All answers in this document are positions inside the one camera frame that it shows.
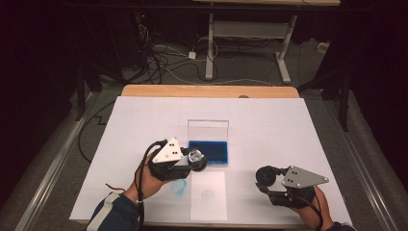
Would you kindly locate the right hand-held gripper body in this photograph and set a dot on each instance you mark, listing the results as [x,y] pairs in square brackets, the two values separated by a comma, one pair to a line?
[301,178]

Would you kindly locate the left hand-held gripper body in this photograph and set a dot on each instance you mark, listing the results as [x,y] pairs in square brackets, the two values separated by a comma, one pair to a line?
[168,152]

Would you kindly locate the black round stamp cap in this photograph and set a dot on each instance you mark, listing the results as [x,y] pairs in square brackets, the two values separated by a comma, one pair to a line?
[265,175]

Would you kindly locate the blue ink pad clear lid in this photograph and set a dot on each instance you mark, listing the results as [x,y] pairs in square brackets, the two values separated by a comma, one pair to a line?
[215,150]

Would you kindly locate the person's right hand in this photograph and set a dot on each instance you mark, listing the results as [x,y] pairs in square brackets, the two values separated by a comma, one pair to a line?
[316,215]

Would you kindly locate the person's left hand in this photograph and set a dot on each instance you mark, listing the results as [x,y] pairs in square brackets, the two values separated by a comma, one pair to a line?
[146,187]

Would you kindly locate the small white paper sheet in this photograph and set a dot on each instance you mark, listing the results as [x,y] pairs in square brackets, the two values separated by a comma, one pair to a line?
[208,205]

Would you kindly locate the large white table cover sheet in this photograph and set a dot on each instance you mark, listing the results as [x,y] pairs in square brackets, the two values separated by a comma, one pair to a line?
[256,128]

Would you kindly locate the wooden table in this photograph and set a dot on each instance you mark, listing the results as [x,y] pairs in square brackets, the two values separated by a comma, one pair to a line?
[192,90]

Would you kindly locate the black stand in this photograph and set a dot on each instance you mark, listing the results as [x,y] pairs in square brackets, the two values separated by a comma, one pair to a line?
[80,96]
[344,102]

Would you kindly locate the white power adapter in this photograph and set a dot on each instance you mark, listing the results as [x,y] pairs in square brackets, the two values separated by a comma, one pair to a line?
[191,55]

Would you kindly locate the small white box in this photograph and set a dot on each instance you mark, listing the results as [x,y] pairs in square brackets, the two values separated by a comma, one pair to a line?
[322,47]

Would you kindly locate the metal floor rail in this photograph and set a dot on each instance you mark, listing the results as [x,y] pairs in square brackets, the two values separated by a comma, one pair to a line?
[362,179]
[54,166]

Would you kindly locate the white desk frame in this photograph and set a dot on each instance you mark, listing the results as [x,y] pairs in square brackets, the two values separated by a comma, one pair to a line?
[209,48]

